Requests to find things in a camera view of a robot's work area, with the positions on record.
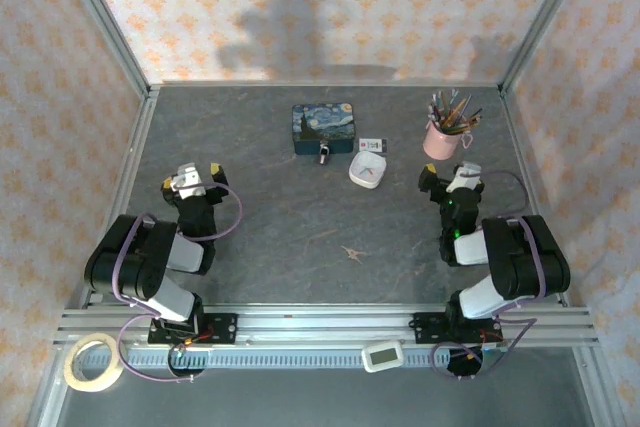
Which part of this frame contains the white digital timer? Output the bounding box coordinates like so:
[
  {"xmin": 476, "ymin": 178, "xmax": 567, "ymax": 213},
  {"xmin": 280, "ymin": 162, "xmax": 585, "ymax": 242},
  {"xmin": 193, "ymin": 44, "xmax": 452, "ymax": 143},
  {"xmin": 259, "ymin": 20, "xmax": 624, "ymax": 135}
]
[{"xmin": 360, "ymin": 339, "xmax": 405, "ymax": 374}]

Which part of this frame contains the beige masking tape roll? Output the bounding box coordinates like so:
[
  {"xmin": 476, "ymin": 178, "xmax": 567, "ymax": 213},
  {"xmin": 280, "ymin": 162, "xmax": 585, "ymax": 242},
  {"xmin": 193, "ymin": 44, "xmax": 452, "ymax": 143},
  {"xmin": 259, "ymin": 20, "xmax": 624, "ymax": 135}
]
[{"xmin": 64, "ymin": 332, "xmax": 125, "ymax": 393}]

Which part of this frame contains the white square bowl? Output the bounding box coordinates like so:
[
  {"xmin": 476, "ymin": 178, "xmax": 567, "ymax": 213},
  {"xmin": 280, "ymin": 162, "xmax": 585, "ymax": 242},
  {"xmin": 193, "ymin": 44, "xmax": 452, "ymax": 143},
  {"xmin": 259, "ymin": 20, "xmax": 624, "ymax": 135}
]
[{"xmin": 348, "ymin": 150, "xmax": 390, "ymax": 191}]

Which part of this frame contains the grey slotted cable duct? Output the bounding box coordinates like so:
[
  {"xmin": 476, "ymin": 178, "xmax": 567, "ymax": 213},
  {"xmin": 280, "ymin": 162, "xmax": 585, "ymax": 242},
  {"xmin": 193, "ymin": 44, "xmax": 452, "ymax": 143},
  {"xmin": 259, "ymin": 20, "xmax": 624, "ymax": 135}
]
[{"xmin": 121, "ymin": 346, "xmax": 495, "ymax": 371}]

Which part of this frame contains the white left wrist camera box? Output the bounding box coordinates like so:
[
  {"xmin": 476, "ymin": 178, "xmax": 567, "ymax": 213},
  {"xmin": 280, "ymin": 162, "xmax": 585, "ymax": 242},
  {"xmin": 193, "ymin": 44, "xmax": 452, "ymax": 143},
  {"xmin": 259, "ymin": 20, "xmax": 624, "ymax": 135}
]
[{"xmin": 171, "ymin": 161, "xmax": 207, "ymax": 199}]

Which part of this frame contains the pink metal pencil cup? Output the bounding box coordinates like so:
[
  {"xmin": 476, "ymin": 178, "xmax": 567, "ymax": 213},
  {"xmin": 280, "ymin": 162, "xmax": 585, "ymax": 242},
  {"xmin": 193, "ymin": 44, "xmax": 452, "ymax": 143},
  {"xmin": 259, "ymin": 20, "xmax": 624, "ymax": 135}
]
[{"xmin": 422, "ymin": 119, "xmax": 474, "ymax": 161}]

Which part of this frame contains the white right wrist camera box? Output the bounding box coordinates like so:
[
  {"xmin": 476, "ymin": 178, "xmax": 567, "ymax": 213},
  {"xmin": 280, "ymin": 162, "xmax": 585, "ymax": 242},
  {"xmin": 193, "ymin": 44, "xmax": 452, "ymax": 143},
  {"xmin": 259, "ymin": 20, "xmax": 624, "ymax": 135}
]
[{"xmin": 445, "ymin": 160, "xmax": 484, "ymax": 194}]

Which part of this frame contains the dark pencil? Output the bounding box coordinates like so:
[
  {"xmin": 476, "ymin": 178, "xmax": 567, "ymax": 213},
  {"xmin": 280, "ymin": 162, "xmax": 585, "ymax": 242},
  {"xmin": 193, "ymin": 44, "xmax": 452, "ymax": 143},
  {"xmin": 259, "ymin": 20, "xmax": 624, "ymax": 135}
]
[{"xmin": 451, "ymin": 106, "xmax": 485, "ymax": 132}]

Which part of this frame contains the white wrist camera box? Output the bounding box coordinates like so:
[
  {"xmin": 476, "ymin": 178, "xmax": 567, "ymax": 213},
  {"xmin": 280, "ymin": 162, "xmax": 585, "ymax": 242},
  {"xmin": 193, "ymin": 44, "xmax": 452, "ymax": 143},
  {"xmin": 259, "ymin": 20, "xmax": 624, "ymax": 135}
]
[
  {"xmin": 171, "ymin": 161, "xmax": 207, "ymax": 199},
  {"xmin": 445, "ymin": 160, "xmax": 484, "ymax": 194}
]

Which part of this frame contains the orange pencil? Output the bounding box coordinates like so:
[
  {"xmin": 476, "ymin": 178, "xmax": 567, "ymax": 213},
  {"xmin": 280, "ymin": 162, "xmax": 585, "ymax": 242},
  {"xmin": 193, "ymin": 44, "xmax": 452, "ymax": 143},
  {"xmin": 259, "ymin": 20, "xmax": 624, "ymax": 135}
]
[
  {"xmin": 452, "ymin": 115, "xmax": 483, "ymax": 135},
  {"xmin": 443, "ymin": 94, "xmax": 473, "ymax": 127}
]

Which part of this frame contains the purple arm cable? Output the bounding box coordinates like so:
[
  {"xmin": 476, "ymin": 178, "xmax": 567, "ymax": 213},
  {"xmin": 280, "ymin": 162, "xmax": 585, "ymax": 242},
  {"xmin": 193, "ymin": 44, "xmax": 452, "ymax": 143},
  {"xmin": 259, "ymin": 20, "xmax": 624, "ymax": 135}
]
[
  {"xmin": 430, "ymin": 169, "xmax": 545, "ymax": 379},
  {"xmin": 112, "ymin": 181, "xmax": 245, "ymax": 382}
]

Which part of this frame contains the aluminium frame post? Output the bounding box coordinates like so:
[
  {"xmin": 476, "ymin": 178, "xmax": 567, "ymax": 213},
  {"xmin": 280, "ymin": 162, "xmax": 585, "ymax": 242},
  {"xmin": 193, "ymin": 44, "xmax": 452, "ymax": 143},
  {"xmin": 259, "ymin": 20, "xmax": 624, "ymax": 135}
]
[
  {"xmin": 499, "ymin": 0, "xmax": 590, "ymax": 94},
  {"xmin": 53, "ymin": 0, "xmax": 152, "ymax": 97}
]

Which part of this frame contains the starry night tin box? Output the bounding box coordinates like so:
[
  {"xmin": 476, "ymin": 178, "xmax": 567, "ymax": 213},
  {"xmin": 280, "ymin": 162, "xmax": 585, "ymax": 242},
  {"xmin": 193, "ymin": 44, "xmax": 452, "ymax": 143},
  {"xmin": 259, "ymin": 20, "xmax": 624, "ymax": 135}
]
[{"xmin": 291, "ymin": 102, "xmax": 358, "ymax": 157}]

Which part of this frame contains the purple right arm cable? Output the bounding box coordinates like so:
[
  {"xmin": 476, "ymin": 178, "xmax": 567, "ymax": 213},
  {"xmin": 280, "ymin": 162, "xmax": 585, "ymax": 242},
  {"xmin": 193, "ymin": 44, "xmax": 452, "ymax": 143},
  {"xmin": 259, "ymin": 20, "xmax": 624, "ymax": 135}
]
[{"xmin": 430, "ymin": 169, "xmax": 545, "ymax": 379}]

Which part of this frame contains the small white printed card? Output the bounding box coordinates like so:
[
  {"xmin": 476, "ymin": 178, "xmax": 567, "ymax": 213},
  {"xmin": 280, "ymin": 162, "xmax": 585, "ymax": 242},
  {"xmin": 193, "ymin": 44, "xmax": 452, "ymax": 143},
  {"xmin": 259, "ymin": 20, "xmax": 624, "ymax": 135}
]
[{"xmin": 358, "ymin": 136, "xmax": 390, "ymax": 154}]

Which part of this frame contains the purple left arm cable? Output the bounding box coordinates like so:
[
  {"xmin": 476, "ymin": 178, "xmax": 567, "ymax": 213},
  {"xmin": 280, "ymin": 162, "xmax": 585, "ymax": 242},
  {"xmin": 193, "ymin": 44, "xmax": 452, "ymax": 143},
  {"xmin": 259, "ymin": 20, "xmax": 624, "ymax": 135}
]
[{"xmin": 112, "ymin": 181, "xmax": 245, "ymax": 382}]

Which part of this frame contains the aluminium front rail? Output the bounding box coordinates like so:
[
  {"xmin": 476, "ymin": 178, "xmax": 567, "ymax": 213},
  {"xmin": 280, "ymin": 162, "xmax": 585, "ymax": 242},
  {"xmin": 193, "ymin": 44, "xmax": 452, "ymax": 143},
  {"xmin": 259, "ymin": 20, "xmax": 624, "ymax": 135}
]
[{"xmin": 53, "ymin": 303, "xmax": 600, "ymax": 349}]

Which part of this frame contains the aluminium table side rail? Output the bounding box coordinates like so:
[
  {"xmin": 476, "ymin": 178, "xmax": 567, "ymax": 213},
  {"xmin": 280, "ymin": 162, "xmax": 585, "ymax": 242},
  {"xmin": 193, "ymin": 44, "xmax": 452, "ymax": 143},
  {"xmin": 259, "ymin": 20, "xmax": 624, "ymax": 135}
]
[
  {"xmin": 79, "ymin": 87, "xmax": 161, "ymax": 309},
  {"xmin": 498, "ymin": 89, "xmax": 571, "ymax": 308}
]

